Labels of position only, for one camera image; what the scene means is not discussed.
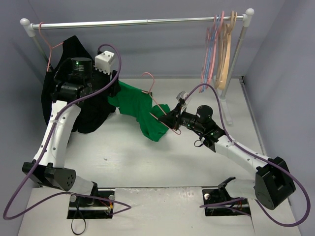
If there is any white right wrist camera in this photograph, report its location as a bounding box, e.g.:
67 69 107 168
176 91 189 106

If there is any black t shirt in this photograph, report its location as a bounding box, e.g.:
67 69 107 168
41 35 116 134

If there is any blue hanger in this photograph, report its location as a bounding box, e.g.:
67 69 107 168
201 15 220 83

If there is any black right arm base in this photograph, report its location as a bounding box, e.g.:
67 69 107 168
202 177 251 217

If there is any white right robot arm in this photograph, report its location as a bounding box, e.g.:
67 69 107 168
158 105 296 210

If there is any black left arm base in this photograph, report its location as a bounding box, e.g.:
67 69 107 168
67 196 114 219

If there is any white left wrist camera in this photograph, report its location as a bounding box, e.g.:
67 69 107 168
94 51 116 75

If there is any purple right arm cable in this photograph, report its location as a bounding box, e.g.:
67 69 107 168
184 84 311 227

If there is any thin black cable loop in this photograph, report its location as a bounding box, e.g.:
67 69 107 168
71 196 87 235

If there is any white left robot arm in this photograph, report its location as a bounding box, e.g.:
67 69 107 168
22 52 119 207

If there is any silver clothes rack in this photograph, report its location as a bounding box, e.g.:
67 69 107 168
20 8 254 124

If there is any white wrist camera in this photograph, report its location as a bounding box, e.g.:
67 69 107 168
176 91 189 106
94 51 116 75

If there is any pink hanger with black shirt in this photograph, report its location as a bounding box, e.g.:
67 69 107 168
38 22 64 72

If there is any wooden hanger front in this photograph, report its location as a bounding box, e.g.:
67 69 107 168
218 10 237 90

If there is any green t shirt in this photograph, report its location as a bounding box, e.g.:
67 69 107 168
108 82 170 142

